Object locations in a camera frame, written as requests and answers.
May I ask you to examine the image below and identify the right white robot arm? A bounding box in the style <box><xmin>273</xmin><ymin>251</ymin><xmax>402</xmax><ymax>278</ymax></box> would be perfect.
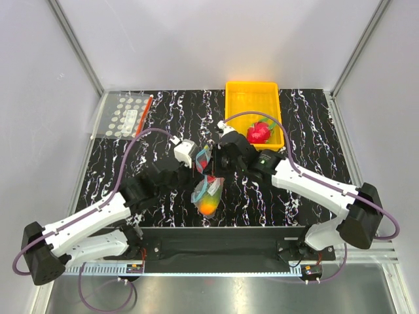
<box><xmin>206</xmin><ymin>131</ymin><xmax>383</xmax><ymax>260</ymax></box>

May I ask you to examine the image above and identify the white slotted cable duct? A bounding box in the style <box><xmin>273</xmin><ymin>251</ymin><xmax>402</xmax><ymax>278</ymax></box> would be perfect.
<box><xmin>65</xmin><ymin>260</ymin><xmax>302</xmax><ymax>277</ymax></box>

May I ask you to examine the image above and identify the clear blue zip bag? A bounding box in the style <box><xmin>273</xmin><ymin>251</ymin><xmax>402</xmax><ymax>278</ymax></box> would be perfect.
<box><xmin>191</xmin><ymin>145</ymin><xmax>224</xmax><ymax>218</ymax></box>

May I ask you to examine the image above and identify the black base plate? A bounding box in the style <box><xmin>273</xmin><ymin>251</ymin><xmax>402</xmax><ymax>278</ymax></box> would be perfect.
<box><xmin>103</xmin><ymin>225</ymin><xmax>337</xmax><ymax>274</ymax></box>

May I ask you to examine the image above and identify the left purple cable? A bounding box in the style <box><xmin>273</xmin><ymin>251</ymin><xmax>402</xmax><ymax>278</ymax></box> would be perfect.
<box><xmin>12</xmin><ymin>128</ymin><xmax>179</xmax><ymax>311</ymax></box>

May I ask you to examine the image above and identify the red apple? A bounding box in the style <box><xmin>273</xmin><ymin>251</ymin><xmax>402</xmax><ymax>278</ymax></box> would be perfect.
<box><xmin>199</xmin><ymin>157</ymin><xmax>208</xmax><ymax>169</ymax></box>

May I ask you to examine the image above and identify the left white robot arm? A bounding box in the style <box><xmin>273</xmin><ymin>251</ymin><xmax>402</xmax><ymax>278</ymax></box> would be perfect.
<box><xmin>21</xmin><ymin>162</ymin><xmax>202</xmax><ymax>286</ymax></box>

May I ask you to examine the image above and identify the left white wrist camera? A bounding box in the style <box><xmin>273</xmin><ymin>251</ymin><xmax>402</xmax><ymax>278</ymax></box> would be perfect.
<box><xmin>170</xmin><ymin>136</ymin><xmax>198</xmax><ymax>169</ymax></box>

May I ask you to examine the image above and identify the clear red zip bag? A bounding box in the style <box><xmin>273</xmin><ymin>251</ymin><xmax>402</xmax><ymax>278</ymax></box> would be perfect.
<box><xmin>90</xmin><ymin>92</ymin><xmax>153</xmax><ymax>140</ymax></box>

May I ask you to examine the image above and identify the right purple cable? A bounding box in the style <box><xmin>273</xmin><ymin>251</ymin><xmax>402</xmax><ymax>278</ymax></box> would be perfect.
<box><xmin>222</xmin><ymin>111</ymin><xmax>401</xmax><ymax>284</ymax></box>

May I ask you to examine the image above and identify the peach fruit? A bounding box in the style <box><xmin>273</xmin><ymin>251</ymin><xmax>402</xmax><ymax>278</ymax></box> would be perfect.
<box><xmin>199</xmin><ymin>202</ymin><xmax>218</xmax><ymax>216</ymax></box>

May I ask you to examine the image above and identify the orange green mango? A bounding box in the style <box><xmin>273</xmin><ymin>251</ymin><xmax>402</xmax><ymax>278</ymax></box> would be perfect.
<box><xmin>198</xmin><ymin>192</ymin><xmax>222</xmax><ymax>207</ymax></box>

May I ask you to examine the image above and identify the aluminium frame rail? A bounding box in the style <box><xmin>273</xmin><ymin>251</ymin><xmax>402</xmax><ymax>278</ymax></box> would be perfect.
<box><xmin>327</xmin><ymin>240</ymin><xmax>399</xmax><ymax>264</ymax></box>

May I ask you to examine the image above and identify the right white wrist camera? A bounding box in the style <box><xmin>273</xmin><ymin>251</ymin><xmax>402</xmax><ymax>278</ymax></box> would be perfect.
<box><xmin>217</xmin><ymin>120</ymin><xmax>237</xmax><ymax>139</ymax></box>

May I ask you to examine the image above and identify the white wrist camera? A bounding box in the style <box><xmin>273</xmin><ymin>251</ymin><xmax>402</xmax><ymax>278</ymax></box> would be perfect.
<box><xmin>170</xmin><ymin>136</ymin><xmax>198</xmax><ymax>169</ymax></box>
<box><xmin>217</xmin><ymin>120</ymin><xmax>237</xmax><ymax>139</ymax></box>

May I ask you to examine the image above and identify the purple cable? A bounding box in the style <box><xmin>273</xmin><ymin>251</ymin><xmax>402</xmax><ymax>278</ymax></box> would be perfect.
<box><xmin>222</xmin><ymin>111</ymin><xmax>401</xmax><ymax>284</ymax></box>
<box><xmin>12</xmin><ymin>128</ymin><xmax>179</xmax><ymax>311</ymax></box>

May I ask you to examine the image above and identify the red dragon fruit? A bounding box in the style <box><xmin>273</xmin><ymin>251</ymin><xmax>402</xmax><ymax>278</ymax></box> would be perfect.
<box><xmin>246</xmin><ymin>118</ymin><xmax>276</xmax><ymax>144</ymax></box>

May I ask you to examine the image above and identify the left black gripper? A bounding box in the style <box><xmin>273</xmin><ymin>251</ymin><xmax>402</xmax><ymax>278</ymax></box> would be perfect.
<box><xmin>157</xmin><ymin>157</ymin><xmax>205</xmax><ymax>198</ymax></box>

